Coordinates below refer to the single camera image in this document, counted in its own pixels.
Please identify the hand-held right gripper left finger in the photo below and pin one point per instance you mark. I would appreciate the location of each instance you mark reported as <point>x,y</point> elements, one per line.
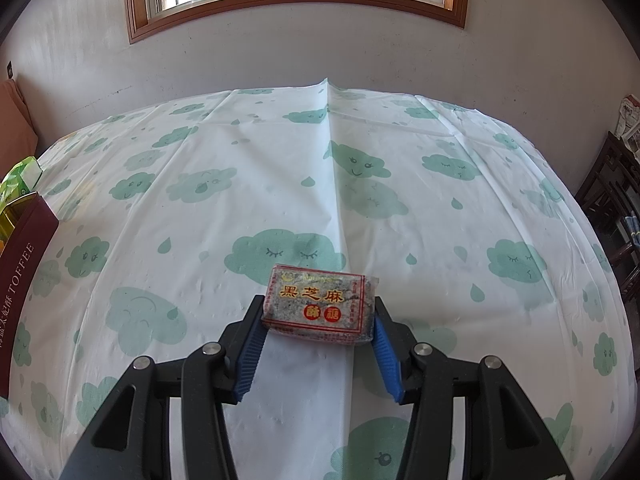
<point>250,360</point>

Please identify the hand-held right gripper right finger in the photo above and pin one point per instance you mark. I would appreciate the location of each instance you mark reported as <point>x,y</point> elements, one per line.
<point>387,360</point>

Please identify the grey sesame cake packet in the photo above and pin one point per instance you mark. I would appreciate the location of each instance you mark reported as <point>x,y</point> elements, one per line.
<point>315,305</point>

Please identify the maroon and gold tin box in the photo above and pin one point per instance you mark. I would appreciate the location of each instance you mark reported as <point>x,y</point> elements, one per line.
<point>25,270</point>

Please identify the cloud printed tablecloth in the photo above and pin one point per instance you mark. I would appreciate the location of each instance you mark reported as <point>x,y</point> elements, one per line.
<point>425,235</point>

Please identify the dark wooden chair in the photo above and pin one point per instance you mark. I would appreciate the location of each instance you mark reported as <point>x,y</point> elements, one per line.
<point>605,180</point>

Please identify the green tissue box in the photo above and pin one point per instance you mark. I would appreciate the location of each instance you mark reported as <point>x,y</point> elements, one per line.
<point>20,175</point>

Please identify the brown cardboard sheet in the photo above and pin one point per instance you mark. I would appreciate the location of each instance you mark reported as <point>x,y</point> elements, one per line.
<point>15,120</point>

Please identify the stack of newspapers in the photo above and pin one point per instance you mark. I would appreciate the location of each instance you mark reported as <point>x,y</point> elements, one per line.
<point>631,120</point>

